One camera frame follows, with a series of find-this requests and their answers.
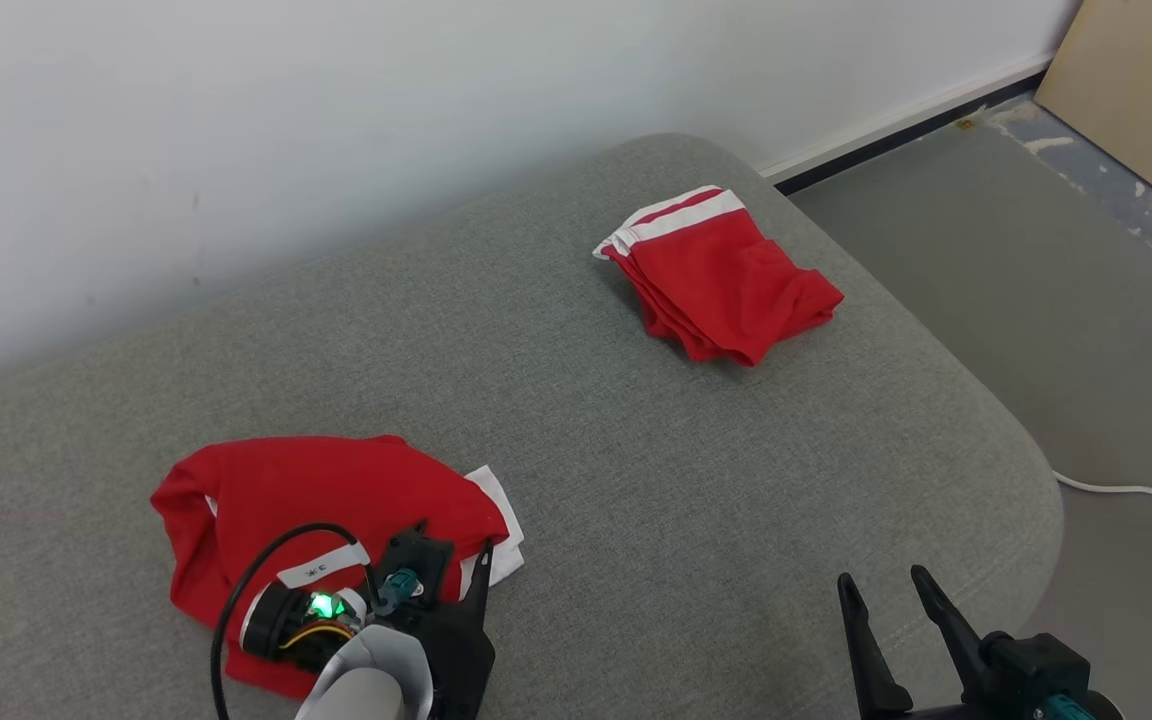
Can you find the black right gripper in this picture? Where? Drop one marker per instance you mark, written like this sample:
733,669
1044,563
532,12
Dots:
936,712

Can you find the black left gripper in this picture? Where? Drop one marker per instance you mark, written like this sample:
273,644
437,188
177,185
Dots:
461,650

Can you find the red and white jersey shirt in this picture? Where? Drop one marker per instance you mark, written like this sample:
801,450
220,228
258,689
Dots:
316,490

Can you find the red Bulls 23 shorts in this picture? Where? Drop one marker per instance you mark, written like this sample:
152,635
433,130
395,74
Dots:
726,280

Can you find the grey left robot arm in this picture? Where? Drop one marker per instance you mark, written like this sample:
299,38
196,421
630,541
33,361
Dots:
366,685

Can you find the grey fabric sofa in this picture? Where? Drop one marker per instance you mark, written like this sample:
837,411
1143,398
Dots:
586,480

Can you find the beige board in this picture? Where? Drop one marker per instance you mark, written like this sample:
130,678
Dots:
1146,90

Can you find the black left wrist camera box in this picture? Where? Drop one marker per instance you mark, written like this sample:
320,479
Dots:
421,555

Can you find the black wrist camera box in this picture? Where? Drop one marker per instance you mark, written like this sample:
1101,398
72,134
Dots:
1036,665
421,555

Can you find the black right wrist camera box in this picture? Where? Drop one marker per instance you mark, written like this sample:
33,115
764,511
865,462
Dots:
1036,665

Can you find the white wall baseboard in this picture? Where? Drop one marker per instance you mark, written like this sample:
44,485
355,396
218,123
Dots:
916,115

